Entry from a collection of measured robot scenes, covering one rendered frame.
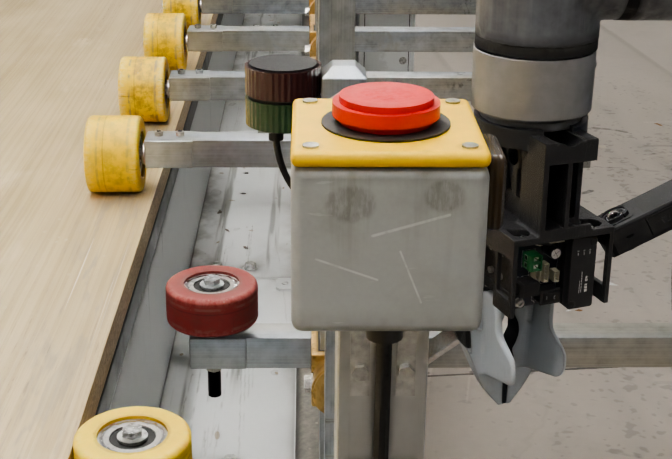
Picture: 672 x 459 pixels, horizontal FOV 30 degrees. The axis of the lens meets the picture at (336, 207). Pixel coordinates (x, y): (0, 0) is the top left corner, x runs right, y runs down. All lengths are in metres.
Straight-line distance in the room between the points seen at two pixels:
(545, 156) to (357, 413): 0.30
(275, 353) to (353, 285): 0.66
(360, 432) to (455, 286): 0.08
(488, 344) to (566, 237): 0.11
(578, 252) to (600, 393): 2.06
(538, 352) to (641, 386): 2.03
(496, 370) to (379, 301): 0.39
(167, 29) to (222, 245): 0.35
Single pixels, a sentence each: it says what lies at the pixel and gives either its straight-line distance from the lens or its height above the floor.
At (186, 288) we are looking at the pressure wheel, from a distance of 1.09.
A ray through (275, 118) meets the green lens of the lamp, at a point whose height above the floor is 1.08.
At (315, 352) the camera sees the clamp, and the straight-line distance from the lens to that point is 1.05.
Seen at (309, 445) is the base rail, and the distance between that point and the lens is 1.25.
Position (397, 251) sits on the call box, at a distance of 0.45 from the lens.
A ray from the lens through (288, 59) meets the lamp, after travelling 1.00.
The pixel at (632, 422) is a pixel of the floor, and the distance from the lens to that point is 2.75.
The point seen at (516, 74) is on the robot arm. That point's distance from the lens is 0.75.
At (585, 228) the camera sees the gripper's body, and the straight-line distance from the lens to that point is 0.78.
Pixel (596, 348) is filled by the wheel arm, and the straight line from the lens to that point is 1.13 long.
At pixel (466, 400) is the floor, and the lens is 2.76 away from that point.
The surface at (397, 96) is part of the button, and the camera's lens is 0.46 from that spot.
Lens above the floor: 1.36
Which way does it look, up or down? 21 degrees down
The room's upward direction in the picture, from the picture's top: 1 degrees clockwise
